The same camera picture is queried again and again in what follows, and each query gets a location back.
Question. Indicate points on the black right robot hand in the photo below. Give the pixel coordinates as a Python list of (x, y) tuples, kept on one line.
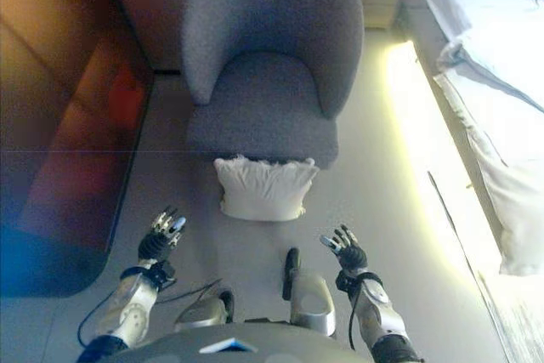
[(350, 254)]

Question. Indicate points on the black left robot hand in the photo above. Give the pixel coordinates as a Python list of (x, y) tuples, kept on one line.
[(155, 244)]

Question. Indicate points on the white fringed cushion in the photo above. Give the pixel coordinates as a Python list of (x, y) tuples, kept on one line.
[(265, 188)]

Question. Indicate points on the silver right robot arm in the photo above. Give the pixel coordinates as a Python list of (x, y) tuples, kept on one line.
[(380, 316)]

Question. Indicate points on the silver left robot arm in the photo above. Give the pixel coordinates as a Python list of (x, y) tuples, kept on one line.
[(132, 312)]

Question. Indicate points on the silver right robot leg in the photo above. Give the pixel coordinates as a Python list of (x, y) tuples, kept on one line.
[(312, 299)]

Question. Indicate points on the grey robot torso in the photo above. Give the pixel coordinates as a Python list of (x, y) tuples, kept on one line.
[(191, 346)]

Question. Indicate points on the brown wooden cabinet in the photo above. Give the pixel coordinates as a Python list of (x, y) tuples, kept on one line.
[(64, 125)]

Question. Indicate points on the grey fabric armchair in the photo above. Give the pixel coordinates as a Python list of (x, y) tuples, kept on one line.
[(272, 40)]

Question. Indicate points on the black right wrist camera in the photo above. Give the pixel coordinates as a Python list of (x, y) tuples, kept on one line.
[(344, 283)]

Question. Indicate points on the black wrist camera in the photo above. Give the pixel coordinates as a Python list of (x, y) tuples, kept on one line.
[(163, 273), (344, 283)]

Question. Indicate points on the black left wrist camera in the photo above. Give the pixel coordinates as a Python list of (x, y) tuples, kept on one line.
[(163, 273)]

